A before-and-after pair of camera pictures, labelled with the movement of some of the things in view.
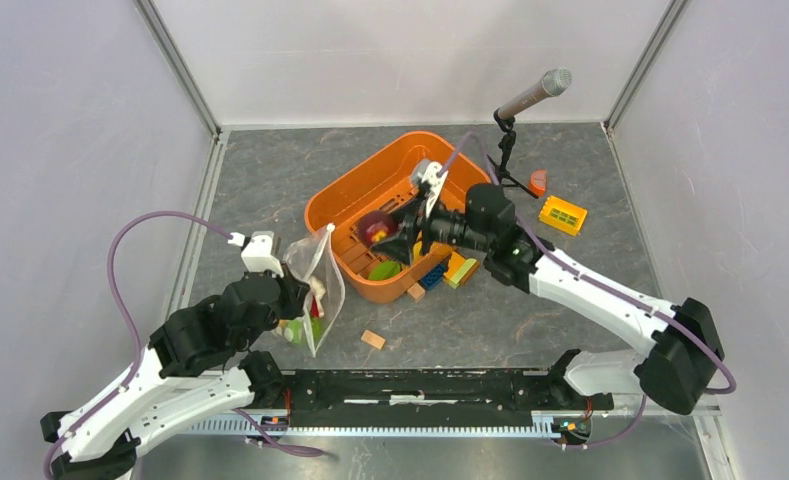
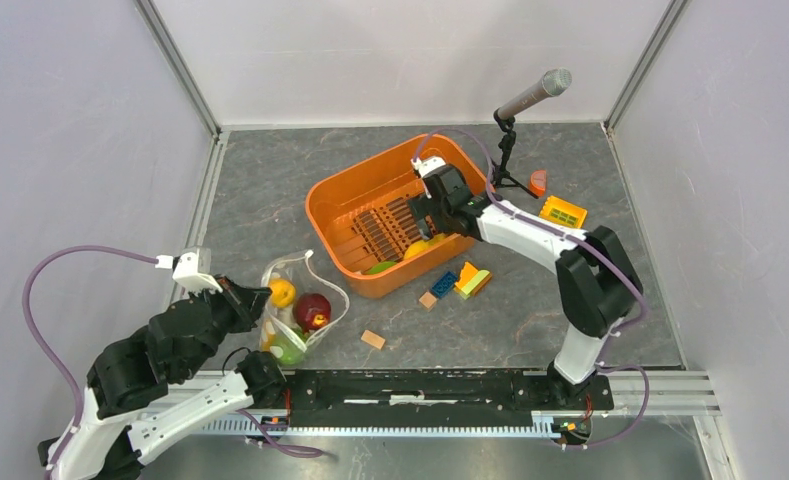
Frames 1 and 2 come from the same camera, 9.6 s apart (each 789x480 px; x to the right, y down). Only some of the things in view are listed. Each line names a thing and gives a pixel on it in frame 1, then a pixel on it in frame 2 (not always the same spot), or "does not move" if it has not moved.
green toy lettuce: (295, 330) -> (291, 354)
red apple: (376, 226) -> (311, 311)
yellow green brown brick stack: (459, 270) -> (471, 280)
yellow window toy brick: (562, 215) does not move
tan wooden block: (373, 339) does not move
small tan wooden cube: (416, 291) -> (428, 300)
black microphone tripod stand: (506, 143) does not move
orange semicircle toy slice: (537, 183) does not move
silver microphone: (555, 82) does not move
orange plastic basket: (382, 181) does not move
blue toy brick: (433, 276) -> (444, 284)
